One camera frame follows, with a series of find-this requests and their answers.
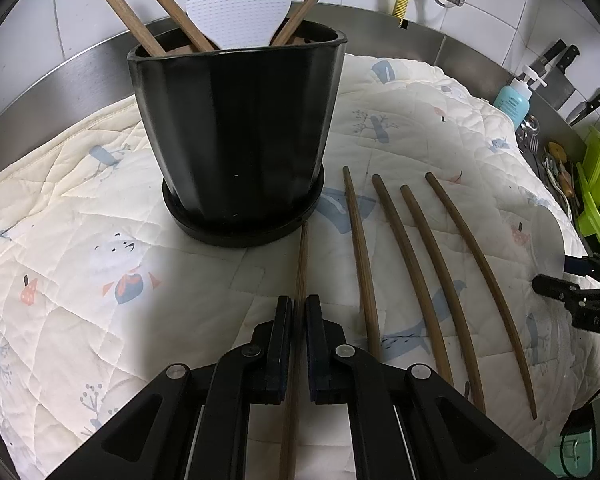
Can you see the chopstick in cup leftmost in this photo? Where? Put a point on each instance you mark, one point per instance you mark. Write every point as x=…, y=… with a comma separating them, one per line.
x=136, y=27

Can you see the white rice paddle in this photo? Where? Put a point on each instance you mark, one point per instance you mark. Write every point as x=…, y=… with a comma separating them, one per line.
x=238, y=24

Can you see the quilted cream cloth mat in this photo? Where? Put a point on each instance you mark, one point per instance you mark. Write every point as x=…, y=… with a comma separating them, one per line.
x=100, y=290

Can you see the cleaver knife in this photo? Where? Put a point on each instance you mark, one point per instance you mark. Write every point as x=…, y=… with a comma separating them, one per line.
x=554, y=86

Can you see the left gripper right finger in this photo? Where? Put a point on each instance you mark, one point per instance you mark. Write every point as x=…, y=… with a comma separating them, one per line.
x=407, y=424

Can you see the black utensil holder cup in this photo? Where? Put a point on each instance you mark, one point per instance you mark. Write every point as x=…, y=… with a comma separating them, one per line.
x=239, y=135

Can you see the chopstick in cup right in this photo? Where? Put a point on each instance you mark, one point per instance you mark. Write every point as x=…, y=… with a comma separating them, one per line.
x=291, y=25

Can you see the blue soap pump bottle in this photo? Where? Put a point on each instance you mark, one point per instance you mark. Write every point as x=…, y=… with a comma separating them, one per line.
x=514, y=98

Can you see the green plastic basket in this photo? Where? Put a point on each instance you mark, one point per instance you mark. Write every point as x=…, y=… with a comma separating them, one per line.
x=588, y=177

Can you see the chopstick in cup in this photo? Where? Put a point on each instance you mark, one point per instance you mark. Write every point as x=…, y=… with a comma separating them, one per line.
x=291, y=25
x=192, y=32
x=136, y=27

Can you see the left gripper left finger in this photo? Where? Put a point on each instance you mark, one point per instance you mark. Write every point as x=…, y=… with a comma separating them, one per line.
x=192, y=424

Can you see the black handled knife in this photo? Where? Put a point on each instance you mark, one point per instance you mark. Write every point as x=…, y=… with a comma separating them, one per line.
x=584, y=109

